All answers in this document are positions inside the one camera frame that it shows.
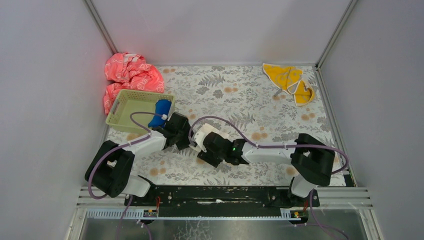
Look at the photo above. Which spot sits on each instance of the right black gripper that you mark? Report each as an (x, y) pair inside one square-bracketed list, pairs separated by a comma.
[(205, 156)]

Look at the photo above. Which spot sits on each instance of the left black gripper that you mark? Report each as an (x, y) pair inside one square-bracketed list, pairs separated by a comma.
[(173, 120)]

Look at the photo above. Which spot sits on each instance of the blue towel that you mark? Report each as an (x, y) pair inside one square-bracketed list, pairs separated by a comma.
[(162, 107)]

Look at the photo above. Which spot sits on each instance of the yellow towel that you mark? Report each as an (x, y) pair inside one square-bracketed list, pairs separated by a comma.
[(289, 79)]

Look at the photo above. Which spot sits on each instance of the cream towel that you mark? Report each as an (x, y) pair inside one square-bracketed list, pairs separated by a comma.
[(207, 128)]

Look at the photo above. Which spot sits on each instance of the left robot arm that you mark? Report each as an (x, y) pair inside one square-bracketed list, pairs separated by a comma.
[(110, 169)]

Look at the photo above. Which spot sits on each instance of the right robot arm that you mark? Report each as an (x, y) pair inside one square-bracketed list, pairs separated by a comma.
[(312, 159)]

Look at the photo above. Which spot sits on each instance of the green plastic basket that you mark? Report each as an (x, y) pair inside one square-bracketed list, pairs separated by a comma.
[(130, 101)]

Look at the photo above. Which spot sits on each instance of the floral table mat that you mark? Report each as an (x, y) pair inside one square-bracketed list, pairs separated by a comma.
[(236, 100)]

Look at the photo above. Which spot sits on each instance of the pink patterned cloth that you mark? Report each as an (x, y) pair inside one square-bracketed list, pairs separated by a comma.
[(127, 71)]

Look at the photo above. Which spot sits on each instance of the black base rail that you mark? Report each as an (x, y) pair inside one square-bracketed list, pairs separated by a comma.
[(222, 201)]

